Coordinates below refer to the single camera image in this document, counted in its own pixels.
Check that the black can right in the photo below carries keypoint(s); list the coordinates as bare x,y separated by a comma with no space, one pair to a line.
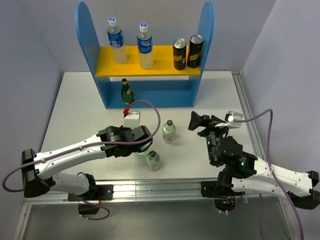
195,51

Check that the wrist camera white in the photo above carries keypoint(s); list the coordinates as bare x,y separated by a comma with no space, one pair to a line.
230,120
131,119

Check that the aluminium front rail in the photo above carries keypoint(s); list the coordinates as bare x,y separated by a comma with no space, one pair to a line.
158,190

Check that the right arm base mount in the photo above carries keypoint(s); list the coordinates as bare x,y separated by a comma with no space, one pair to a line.
225,199

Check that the blue and yellow shelf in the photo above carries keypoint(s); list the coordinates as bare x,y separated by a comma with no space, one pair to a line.
169,76

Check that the clear glass bottle front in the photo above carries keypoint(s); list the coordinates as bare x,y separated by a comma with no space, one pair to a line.
153,160

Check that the aluminium side rail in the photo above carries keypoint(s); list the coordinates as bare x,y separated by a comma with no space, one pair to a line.
256,142

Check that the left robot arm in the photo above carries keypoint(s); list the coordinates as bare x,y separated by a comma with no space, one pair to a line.
44,171

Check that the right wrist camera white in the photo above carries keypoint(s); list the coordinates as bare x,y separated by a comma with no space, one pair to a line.
230,120

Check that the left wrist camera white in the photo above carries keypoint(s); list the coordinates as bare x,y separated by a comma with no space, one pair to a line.
131,119

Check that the green glass bottle front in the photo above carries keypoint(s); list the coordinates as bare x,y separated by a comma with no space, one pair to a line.
143,153

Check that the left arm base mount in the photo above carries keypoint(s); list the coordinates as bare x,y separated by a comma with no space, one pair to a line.
87,207

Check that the black can left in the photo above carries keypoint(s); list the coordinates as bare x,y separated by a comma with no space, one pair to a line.
179,53

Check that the Pocari Sweat bottle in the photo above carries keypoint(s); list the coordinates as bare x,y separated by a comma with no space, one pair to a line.
145,46
116,41

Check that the clear glass bottle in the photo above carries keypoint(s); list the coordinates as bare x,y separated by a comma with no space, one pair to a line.
169,131
153,160

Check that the green glass bottle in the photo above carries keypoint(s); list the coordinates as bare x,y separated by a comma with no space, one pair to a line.
143,153
127,94

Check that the clear glass bottle rear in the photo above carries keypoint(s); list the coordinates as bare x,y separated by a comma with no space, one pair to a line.
169,131

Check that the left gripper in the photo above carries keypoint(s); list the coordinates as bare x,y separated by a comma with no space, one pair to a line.
123,129

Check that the black can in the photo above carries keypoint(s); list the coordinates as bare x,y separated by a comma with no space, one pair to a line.
195,51
179,53

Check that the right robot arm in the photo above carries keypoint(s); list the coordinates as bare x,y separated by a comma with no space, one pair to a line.
244,172

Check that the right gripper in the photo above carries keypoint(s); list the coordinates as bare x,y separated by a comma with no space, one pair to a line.
196,120

